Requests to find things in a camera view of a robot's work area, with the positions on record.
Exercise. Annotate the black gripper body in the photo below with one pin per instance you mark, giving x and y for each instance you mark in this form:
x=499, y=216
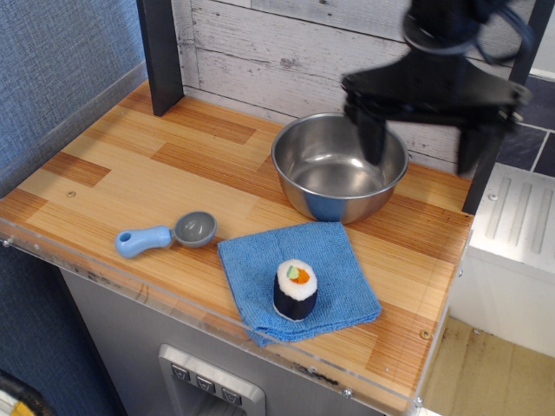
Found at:
x=430, y=89

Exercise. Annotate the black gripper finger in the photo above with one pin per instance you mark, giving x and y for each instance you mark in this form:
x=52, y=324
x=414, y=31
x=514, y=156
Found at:
x=372, y=133
x=476, y=145

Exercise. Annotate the blue microfiber cloth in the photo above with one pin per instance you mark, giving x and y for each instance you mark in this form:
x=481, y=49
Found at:
x=344, y=296

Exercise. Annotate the plush sushi roll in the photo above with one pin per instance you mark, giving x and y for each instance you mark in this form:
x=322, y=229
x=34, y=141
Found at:
x=295, y=290

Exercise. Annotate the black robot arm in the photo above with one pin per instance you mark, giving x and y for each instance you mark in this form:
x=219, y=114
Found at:
x=447, y=28

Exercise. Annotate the silver metal bowl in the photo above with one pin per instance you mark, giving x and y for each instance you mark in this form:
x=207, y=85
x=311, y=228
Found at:
x=325, y=170

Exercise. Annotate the white ribbed side unit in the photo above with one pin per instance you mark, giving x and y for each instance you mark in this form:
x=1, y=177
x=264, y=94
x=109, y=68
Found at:
x=506, y=281

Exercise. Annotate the blue grey toy scoop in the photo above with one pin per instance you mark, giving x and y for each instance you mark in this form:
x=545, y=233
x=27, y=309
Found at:
x=193, y=230

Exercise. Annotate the clear acrylic edge guard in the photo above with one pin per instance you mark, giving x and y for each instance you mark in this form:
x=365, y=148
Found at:
x=327, y=351

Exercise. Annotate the silver dispenser button panel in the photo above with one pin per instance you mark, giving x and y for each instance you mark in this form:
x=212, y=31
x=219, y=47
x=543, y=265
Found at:
x=196, y=387

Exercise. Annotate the grey toy kitchen cabinet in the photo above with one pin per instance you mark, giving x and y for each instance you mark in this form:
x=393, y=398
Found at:
x=128, y=327

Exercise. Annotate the dark right shelf post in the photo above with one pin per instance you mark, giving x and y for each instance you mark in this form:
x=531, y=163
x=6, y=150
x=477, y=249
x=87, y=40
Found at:
x=539, y=19

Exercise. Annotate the dark shelf post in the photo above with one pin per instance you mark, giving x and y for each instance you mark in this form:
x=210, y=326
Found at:
x=161, y=53
x=539, y=19

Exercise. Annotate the dark left shelf post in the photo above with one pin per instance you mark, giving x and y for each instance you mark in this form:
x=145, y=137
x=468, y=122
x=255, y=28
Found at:
x=161, y=53

